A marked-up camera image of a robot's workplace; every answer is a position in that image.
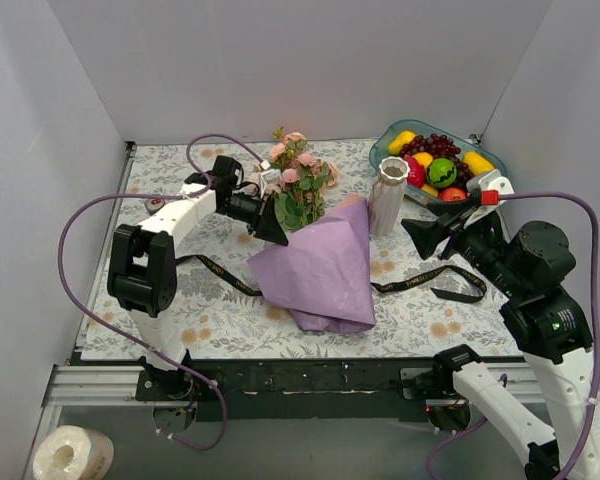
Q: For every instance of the pink red fruit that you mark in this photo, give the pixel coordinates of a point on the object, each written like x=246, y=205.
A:
x=417, y=174

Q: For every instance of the blue silver energy drink can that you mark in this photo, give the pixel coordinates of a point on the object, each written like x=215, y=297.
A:
x=154, y=205

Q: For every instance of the teal plastic fruit basket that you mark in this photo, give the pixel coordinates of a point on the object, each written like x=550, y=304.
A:
x=378, y=152

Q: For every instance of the yellow mango left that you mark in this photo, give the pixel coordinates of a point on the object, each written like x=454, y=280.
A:
x=402, y=139

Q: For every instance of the floral patterned table mat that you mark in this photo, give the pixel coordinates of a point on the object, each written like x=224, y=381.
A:
x=215, y=321

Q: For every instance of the yellow lemon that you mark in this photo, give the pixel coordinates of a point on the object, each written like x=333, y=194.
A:
x=424, y=159

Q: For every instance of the black ribbon with gold text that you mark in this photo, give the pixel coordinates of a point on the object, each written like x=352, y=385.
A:
x=394, y=287

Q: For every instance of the yellow fruit piece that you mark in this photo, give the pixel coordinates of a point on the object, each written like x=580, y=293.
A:
x=430, y=190

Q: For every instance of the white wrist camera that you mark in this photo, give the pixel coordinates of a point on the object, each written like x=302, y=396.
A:
x=488, y=188
x=270, y=178

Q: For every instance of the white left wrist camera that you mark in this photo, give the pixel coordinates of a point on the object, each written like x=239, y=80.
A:
x=270, y=178

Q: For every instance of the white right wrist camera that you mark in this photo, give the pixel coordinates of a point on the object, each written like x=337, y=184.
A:
x=488, y=188

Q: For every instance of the aluminium frame rail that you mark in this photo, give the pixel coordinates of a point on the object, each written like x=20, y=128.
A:
x=92, y=386

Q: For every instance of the white ribbed ceramic vase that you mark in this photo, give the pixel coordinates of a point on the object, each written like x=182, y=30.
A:
x=387, y=195

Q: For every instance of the yellow mango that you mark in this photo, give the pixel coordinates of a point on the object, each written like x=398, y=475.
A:
x=476, y=163
x=402, y=139

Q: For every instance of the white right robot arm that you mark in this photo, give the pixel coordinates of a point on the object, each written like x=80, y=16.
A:
x=549, y=328

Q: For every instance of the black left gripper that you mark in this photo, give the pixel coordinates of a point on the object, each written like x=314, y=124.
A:
x=260, y=218

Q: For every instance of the white toilet paper roll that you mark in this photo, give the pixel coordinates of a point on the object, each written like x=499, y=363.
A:
x=72, y=452

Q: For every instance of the purple wrapping paper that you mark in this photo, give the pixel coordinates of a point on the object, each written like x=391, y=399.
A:
x=323, y=275

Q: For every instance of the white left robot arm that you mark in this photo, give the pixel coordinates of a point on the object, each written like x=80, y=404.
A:
x=142, y=274

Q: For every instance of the yellow mango right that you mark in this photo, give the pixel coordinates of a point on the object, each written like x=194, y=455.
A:
x=476, y=163

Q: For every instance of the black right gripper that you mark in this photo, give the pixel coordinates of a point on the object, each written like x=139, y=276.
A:
x=446, y=236

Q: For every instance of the pink artificial flower bouquet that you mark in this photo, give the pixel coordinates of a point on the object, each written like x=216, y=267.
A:
x=305, y=178

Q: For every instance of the red apple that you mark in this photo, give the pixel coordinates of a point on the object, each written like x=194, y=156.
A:
x=453, y=194

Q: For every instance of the dark red grape bunch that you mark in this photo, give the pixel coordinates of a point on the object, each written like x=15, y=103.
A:
x=440, y=146

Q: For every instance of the green round fruit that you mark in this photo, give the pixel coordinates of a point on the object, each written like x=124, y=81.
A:
x=441, y=173

